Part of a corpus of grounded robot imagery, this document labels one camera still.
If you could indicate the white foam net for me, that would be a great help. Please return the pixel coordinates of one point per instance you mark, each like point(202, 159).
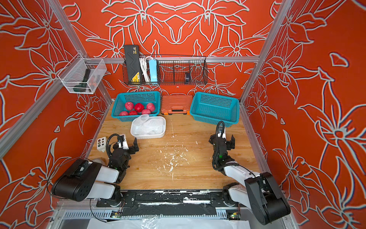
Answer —
point(156, 125)
point(141, 124)

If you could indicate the orange plastic tool case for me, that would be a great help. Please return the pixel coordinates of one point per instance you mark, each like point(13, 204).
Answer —
point(176, 104)

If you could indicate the teal basket with netted apples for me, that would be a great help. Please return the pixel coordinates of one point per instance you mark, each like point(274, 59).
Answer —
point(213, 108)

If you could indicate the black box with yellow label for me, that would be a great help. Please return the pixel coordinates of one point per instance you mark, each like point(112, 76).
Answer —
point(132, 75)

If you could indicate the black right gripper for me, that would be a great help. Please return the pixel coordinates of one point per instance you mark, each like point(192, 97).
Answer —
point(231, 145)

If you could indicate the dark green tool handle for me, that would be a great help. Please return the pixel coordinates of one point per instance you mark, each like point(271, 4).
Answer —
point(81, 87)

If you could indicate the black wire wall basket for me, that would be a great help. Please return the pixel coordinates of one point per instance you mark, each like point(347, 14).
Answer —
point(171, 70)

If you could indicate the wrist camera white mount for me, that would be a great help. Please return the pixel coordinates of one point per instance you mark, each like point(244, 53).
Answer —
point(123, 143)
point(221, 133)

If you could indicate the teal empty basket left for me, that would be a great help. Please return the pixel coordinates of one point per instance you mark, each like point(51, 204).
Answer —
point(143, 98)

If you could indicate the light blue flat box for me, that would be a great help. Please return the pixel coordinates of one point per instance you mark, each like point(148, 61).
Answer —
point(153, 70)

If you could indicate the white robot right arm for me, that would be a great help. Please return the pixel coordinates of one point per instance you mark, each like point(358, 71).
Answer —
point(257, 191)

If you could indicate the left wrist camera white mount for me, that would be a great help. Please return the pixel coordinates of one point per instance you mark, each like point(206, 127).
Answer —
point(123, 143)

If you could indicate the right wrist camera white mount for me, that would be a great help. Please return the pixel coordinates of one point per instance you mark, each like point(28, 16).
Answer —
point(221, 133)

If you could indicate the clear acrylic wall box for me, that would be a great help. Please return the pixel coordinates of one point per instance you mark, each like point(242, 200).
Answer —
point(72, 73)

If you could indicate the white plastic tray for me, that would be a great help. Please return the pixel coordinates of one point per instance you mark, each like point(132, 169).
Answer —
point(148, 136)

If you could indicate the white button control box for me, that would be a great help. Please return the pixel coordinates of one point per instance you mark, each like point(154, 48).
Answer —
point(101, 144)

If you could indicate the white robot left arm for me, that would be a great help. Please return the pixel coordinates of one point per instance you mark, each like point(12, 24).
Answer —
point(86, 179)

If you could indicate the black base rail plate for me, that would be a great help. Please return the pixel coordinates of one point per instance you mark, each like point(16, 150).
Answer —
point(207, 203)

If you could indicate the clear tape roll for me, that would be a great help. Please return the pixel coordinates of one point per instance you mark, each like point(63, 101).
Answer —
point(100, 160)

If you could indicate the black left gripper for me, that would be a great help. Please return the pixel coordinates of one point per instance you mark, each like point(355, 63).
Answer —
point(131, 150)

